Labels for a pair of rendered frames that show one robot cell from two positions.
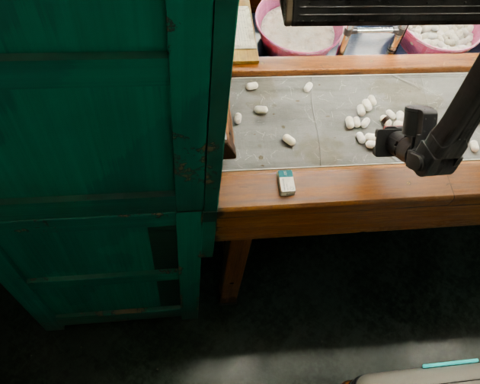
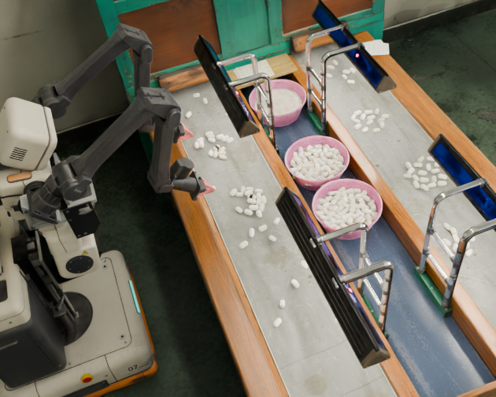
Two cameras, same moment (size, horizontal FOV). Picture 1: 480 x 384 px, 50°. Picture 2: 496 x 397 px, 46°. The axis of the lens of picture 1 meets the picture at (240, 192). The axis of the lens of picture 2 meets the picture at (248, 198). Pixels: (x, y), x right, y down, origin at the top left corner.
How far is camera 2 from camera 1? 2.55 m
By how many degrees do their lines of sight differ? 50
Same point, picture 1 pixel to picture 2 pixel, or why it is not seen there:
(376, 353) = (158, 295)
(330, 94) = (228, 124)
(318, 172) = not seen: hidden behind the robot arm
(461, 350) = (172, 349)
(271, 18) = (282, 91)
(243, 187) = not seen: hidden behind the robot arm
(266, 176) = not seen: hidden behind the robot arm
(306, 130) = (199, 120)
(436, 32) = (314, 165)
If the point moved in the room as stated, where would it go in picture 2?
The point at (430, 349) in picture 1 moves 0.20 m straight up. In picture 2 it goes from (168, 328) to (159, 306)
